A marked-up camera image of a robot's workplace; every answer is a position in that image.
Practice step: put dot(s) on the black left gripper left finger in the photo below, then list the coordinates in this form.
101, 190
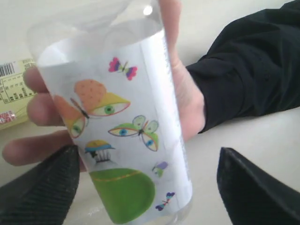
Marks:
43, 195

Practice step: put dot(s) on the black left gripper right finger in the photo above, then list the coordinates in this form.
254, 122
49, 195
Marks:
253, 197

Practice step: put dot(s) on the clear bottle butterfly label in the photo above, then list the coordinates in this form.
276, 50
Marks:
106, 66

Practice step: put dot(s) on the black jacket sleeve forearm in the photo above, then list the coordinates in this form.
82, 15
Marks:
253, 66

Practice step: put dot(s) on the yellow drink bottle red cap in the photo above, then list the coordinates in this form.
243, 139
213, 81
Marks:
14, 94

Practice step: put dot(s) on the person's open bare hand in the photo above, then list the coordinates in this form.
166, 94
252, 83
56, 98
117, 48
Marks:
42, 112

